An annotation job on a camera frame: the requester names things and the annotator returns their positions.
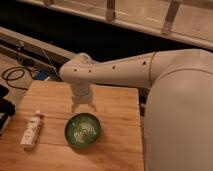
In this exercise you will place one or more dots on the green ceramic bowl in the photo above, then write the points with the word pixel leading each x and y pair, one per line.
pixel 82 130

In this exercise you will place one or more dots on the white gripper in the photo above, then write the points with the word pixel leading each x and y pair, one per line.
pixel 82 94

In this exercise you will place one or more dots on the metal window frame rail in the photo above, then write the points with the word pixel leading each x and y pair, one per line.
pixel 57 55

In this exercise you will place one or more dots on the black object at left edge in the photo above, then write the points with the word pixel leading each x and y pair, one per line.
pixel 7 109

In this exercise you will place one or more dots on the blue box on floor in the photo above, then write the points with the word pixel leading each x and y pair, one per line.
pixel 42 75

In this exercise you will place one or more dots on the white plastic bottle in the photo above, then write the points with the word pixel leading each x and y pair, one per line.
pixel 31 132

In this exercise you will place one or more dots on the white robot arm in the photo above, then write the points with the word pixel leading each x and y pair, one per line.
pixel 178 122

